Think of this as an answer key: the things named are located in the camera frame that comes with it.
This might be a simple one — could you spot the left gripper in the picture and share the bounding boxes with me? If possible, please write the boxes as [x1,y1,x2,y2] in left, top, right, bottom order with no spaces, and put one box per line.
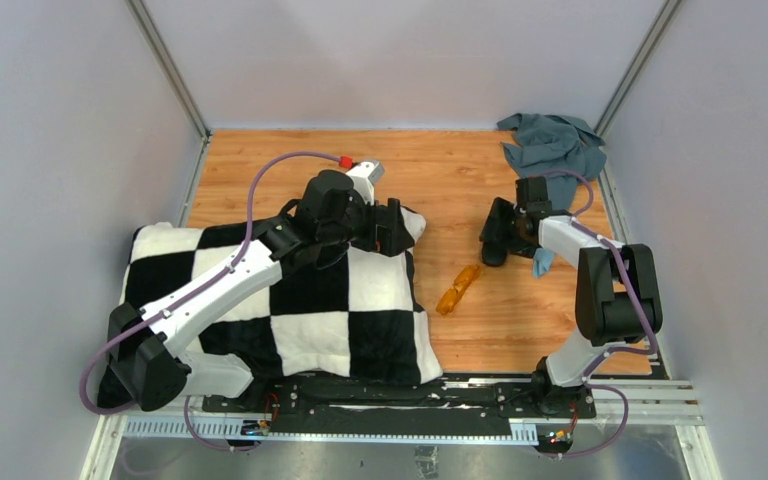
[319,191,414,257]

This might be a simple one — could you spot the small blue cleaning cloth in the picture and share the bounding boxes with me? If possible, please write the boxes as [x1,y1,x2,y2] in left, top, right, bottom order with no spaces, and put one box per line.
[532,248,555,278]

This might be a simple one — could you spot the orange sunglasses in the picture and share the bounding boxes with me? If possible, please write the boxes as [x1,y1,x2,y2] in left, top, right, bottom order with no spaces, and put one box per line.
[435,264,481,315]

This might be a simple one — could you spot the black glasses case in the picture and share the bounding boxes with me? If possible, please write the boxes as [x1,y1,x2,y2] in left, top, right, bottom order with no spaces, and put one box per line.
[480,242,508,267]

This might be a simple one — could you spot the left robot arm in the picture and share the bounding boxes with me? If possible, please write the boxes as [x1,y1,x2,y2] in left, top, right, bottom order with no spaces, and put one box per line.
[105,160,415,413]

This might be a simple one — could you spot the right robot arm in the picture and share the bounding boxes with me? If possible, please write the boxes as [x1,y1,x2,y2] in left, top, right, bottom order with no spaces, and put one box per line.
[479,177,663,418]

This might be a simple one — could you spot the black white checkered pillow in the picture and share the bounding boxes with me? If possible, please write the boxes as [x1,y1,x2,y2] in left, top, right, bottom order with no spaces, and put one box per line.
[120,222,443,386]

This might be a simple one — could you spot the grey-blue crumpled cloth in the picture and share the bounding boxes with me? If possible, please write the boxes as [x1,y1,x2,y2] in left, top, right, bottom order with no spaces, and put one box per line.
[496,113,607,209]

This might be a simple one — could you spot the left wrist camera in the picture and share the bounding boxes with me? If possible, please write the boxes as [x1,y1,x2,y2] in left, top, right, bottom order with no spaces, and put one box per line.
[338,156,385,205]

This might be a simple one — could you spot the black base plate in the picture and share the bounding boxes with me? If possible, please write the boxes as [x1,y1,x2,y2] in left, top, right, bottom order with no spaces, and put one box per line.
[201,373,596,433]

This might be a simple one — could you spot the white slotted cable duct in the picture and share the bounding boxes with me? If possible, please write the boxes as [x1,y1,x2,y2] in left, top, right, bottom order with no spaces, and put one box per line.
[122,415,538,446]

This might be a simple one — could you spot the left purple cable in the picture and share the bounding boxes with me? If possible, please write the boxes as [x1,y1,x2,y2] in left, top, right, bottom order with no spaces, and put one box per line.
[79,151,352,417]

